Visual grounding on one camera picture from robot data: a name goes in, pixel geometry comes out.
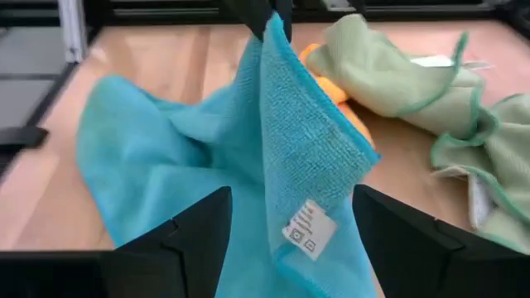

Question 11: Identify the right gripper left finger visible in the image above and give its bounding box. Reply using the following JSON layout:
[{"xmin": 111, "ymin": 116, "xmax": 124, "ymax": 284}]
[{"xmin": 101, "ymin": 185, "xmax": 233, "ymax": 298}]

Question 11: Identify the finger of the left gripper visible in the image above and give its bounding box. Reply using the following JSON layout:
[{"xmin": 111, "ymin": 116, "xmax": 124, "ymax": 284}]
[
  {"xmin": 276, "ymin": 0, "xmax": 294, "ymax": 42},
  {"xmin": 223, "ymin": 0, "xmax": 272, "ymax": 41}
]

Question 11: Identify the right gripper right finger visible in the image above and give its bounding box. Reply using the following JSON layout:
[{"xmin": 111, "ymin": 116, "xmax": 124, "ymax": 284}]
[{"xmin": 352, "ymin": 184, "xmax": 469, "ymax": 298}]

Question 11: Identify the orange microfiber towel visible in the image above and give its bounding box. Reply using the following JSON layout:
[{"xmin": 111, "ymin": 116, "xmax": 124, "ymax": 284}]
[{"xmin": 298, "ymin": 43, "xmax": 376, "ymax": 148}]

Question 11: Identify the blue microfiber towel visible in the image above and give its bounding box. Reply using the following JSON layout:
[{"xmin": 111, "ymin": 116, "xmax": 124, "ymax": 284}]
[{"xmin": 75, "ymin": 12, "xmax": 382, "ymax": 298}]

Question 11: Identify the pale green microfiber towel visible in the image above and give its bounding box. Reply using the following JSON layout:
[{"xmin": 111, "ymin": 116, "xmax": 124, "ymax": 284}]
[
  {"xmin": 429, "ymin": 93, "xmax": 530, "ymax": 256},
  {"xmin": 305, "ymin": 13, "xmax": 496, "ymax": 140}
]

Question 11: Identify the silver metal bar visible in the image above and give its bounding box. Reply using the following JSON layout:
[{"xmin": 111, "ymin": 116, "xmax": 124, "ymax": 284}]
[{"xmin": 57, "ymin": 0, "xmax": 86, "ymax": 63}]

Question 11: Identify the black aluminium table frame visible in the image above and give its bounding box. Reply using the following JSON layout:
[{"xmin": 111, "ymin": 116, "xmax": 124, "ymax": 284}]
[{"xmin": 0, "ymin": 0, "xmax": 530, "ymax": 179}]

